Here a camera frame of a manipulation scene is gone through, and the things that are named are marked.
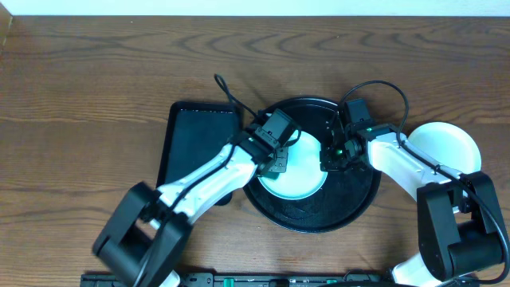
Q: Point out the black round tray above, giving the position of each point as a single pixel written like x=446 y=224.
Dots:
x=341 y=199

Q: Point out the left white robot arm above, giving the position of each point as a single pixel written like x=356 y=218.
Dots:
x=144 y=238

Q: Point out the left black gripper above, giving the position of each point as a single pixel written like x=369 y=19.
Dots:
x=280 y=160

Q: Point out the black rectangular tray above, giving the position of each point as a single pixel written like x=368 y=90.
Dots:
x=196 y=132

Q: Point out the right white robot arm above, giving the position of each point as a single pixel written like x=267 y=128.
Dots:
x=461 y=233

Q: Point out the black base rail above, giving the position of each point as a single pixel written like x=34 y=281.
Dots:
x=236 y=280

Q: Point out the light blue plate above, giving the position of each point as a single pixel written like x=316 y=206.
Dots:
x=448 y=144
x=303 y=176

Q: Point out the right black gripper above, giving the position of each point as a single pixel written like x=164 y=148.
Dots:
x=327 y=164

